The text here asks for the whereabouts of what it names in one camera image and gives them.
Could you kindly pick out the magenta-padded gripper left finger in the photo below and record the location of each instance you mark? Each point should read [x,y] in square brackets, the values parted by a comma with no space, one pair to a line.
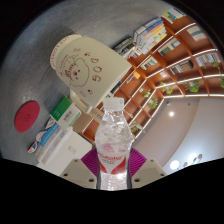
[76,171]

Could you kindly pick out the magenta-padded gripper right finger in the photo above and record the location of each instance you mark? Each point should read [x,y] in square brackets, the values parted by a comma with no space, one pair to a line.
[150,170]

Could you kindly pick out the clear plastic water bottle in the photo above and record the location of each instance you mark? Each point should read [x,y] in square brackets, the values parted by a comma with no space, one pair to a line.
[113,153]

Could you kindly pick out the branched ceiling lamp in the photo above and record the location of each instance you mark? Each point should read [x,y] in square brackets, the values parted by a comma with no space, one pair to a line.
[174,164]

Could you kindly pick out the white book stack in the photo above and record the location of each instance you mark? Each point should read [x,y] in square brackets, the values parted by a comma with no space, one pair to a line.
[70,146]

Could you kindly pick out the tan chair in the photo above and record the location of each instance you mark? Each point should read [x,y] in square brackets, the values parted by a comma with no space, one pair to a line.
[81,122]

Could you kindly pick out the patterned oval badge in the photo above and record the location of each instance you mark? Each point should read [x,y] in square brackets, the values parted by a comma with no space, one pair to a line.
[50,123]
[40,136]
[33,147]

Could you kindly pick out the recessed ceiling spotlight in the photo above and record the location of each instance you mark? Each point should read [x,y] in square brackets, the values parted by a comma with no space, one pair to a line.
[171,113]

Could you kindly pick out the green and white box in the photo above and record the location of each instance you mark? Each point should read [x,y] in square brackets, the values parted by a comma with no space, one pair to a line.
[65,111]

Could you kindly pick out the cream mug with red drawing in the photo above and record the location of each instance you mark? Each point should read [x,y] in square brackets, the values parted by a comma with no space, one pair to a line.
[100,66]

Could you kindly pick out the dark book stack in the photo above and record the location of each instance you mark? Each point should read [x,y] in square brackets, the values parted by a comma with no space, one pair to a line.
[125,46]

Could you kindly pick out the wooden wall shelf unit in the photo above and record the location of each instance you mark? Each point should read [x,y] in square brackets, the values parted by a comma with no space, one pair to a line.
[180,73]

